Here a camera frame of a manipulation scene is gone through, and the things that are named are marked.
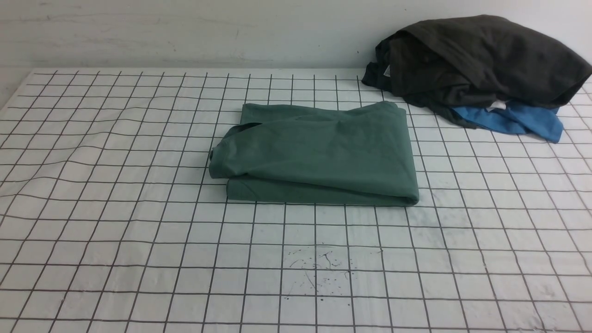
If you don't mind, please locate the dark grey crumpled garment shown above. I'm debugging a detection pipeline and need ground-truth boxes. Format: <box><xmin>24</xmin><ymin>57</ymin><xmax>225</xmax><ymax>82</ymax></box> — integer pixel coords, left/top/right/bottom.
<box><xmin>362</xmin><ymin>15</ymin><xmax>591</xmax><ymax>129</ymax></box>

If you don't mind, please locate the blue crumpled garment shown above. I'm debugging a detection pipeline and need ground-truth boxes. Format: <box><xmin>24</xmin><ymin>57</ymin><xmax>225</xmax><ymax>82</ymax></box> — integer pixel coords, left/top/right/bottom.
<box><xmin>453</xmin><ymin>101</ymin><xmax>564</xmax><ymax>143</ymax></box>

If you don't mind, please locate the green long-sleeve shirt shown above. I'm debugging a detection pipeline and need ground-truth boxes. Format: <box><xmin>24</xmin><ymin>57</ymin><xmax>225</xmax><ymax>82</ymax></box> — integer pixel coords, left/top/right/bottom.
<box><xmin>209</xmin><ymin>101</ymin><xmax>420</xmax><ymax>207</ymax></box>

